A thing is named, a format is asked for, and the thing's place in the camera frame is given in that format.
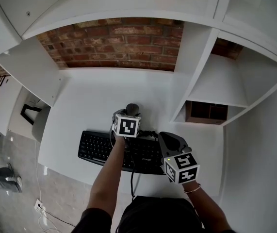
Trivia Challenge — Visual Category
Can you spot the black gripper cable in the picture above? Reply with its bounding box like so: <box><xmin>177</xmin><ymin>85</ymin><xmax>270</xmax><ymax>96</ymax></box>
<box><xmin>122</xmin><ymin>137</ymin><xmax>141</xmax><ymax>200</ymax></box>

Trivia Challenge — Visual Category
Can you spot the black keyboard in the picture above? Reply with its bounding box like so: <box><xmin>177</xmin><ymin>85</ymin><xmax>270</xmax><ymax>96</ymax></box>
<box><xmin>77</xmin><ymin>130</ymin><xmax>168</xmax><ymax>176</ymax></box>

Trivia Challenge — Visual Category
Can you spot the white side table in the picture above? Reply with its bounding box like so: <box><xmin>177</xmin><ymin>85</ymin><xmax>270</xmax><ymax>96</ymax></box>
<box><xmin>0</xmin><ymin>75</ymin><xmax>25</xmax><ymax>135</ymax></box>

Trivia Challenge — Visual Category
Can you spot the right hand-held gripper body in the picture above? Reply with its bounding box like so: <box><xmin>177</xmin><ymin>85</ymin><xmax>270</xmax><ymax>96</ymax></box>
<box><xmin>161</xmin><ymin>146</ymin><xmax>200</xmax><ymax>184</ymax></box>

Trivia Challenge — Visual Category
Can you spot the person's right forearm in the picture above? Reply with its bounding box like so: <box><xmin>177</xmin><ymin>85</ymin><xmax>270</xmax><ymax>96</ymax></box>
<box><xmin>183</xmin><ymin>180</ymin><xmax>233</xmax><ymax>233</ymax></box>

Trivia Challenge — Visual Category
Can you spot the small dark-framed panel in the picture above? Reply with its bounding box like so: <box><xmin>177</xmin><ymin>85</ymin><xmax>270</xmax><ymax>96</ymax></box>
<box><xmin>0</xmin><ymin>75</ymin><xmax>11</xmax><ymax>87</ymax></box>

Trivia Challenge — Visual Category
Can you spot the person's black shirt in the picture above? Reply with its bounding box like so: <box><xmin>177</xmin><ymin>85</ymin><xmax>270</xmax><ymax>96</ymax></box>
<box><xmin>71</xmin><ymin>195</ymin><xmax>236</xmax><ymax>233</ymax></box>

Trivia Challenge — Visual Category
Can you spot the thin gold bracelet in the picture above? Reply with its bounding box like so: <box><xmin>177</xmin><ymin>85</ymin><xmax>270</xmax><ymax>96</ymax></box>
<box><xmin>183</xmin><ymin>183</ymin><xmax>201</xmax><ymax>194</ymax></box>

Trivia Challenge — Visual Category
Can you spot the grey computer mouse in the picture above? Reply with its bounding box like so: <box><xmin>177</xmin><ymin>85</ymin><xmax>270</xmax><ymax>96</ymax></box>
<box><xmin>125</xmin><ymin>103</ymin><xmax>140</xmax><ymax>116</ymax></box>

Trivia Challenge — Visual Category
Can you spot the white hutch shelf unit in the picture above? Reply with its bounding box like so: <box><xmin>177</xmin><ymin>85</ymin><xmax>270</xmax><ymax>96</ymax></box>
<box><xmin>0</xmin><ymin>0</ymin><xmax>277</xmax><ymax>131</ymax></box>

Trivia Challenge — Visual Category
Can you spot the white desk with drawers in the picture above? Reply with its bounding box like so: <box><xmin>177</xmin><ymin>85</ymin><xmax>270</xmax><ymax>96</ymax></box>
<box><xmin>38</xmin><ymin>68</ymin><xmax>226</xmax><ymax>197</ymax></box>

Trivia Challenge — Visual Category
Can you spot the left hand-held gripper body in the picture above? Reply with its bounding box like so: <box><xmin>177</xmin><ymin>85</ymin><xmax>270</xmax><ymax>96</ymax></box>
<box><xmin>111</xmin><ymin>113</ymin><xmax>143</xmax><ymax>139</ymax></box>

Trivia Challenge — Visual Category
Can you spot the black coiled keyboard cable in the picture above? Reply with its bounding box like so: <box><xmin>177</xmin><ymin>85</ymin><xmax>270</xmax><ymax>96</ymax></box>
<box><xmin>138</xmin><ymin>129</ymin><xmax>160</xmax><ymax>140</ymax></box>

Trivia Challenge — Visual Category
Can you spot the wooden organizer box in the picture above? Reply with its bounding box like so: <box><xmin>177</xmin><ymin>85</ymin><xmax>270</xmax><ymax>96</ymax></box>
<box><xmin>185</xmin><ymin>100</ymin><xmax>228</xmax><ymax>125</ymax></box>

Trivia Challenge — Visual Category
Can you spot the grey chair black frame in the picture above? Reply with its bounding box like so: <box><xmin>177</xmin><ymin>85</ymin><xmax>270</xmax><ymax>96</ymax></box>
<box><xmin>20</xmin><ymin>103</ymin><xmax>52</xmax><ymax>143</ymax></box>

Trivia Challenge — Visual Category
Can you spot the person's left forearm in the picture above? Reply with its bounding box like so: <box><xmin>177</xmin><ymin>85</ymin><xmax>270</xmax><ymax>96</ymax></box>
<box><xmin>86</xmin><ymin>136</ymin><xmax>127</xmax><ymax>228</ymax></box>

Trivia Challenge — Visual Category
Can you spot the white power strip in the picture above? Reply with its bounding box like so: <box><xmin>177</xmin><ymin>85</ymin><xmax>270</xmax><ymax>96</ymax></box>
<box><xmin>33</xmin><ymin>199</ymin><xmax>43</xmax><ymax>212</ymax></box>

